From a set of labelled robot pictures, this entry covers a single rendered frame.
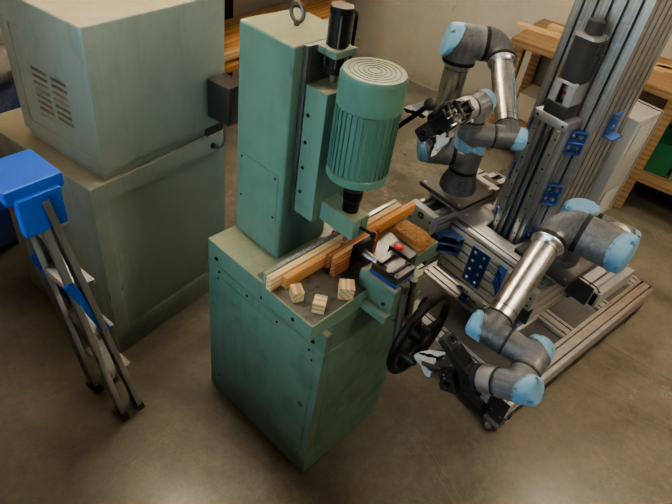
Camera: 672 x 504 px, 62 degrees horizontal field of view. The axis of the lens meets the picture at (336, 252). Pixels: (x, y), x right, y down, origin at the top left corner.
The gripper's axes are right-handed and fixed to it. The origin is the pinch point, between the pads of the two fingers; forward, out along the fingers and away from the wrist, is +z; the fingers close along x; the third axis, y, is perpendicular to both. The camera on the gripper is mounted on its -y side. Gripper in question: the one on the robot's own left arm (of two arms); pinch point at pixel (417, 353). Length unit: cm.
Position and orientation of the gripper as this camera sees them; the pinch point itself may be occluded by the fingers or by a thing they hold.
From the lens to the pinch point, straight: 161.6
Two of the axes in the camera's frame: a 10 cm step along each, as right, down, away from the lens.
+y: 2.4, 9.1, 3.3
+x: 6.9, -4.0, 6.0
